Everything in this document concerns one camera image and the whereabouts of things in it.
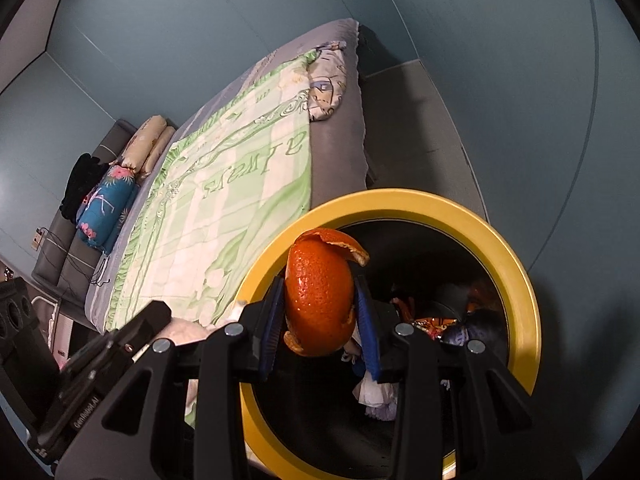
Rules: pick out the black clothes pile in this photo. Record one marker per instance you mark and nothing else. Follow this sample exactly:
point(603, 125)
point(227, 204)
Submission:
point(82, 185)

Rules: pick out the white crumpled tissue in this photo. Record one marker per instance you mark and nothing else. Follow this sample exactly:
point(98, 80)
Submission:
point(375, 392)

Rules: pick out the grey padded headboard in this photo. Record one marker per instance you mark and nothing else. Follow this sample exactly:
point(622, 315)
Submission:
point(65, 255)

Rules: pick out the blue floral folded quilt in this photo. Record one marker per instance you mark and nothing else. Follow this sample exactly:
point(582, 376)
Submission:
point(105, 205)

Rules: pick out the white bedside rack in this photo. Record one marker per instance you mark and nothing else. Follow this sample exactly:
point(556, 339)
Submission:
point(60, 332)

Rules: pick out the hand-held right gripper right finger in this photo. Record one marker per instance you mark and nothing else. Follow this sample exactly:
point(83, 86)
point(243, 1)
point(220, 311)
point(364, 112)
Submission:
point(367, 330)

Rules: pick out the cartoon print cloth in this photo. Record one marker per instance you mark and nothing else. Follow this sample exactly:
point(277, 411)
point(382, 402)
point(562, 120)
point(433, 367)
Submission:
point(325, 95)

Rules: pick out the red orange snack wrapper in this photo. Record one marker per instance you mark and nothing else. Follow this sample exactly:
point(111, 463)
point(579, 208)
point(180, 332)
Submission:
point(427, 326)

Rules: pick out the beige stacked pillows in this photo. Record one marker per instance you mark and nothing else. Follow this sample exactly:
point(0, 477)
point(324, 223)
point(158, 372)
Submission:
point(145, 140)

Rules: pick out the black box with round holes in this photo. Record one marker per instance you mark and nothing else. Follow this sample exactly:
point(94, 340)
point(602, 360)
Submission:
point(20, 360)

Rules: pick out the large orange peel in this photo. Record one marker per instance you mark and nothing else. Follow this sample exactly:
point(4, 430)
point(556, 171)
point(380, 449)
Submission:
point(317, 300)

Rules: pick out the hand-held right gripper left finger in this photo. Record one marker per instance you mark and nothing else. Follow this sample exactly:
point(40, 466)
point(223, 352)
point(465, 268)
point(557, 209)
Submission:
point(272, 325)

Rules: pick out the green printed blanket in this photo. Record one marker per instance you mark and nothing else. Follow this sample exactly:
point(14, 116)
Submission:
point(225, 170)

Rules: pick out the wall socket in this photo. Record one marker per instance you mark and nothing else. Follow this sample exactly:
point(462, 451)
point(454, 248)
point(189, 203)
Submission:
point(37, 240)

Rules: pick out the yellow-rimmed black trash bin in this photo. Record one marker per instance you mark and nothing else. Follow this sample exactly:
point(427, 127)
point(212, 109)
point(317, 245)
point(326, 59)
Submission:
point(450, 215)

